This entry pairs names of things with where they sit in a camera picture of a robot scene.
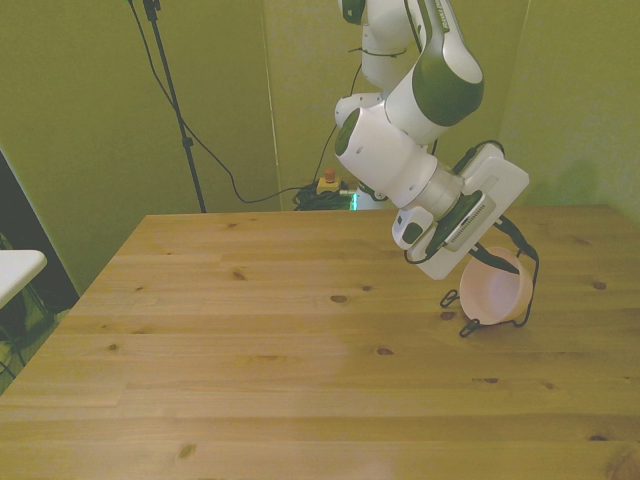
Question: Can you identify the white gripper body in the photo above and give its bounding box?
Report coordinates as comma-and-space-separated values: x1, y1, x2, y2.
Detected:
412, 143, 530, 281

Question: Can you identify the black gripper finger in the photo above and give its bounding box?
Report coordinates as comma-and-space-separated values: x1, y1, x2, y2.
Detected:
496, 215, 540, 262
472, 243, 522, 276

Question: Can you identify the pink plastic bowl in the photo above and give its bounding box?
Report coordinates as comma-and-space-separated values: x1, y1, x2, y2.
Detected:
458, 245, 535, 325

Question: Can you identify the yellow emergency stop button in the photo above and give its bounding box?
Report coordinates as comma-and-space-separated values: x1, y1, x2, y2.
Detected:
317, 168, 347, 197

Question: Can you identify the black tripod pole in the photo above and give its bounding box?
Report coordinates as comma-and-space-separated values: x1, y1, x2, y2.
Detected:
142, 0, 208, 214

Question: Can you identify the black panel board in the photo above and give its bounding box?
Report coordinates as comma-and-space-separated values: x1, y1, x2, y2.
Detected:
0, 148, 81, 314

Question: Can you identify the dark chair base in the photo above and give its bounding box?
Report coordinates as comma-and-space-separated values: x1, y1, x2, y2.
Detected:
0, 287, 72, 384

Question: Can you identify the white side table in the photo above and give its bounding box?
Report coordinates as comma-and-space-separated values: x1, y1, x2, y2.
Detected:
0, 249, 49, 310

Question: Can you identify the grey wrist camera bar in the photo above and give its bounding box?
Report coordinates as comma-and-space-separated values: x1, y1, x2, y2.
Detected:
428, 192, 497, 254

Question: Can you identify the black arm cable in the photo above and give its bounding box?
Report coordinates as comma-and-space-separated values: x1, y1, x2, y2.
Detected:
318, 45, 506, 266

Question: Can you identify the black wire dish rack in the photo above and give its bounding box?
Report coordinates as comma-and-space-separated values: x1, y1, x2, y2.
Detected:
438, 239, 542, 339

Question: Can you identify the black coiled cable bundle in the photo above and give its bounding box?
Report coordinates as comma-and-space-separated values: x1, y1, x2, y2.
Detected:
292, 182, 357, 212

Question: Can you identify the black tripod cable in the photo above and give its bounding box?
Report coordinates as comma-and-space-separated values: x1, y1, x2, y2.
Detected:
127, 0, 304, 205

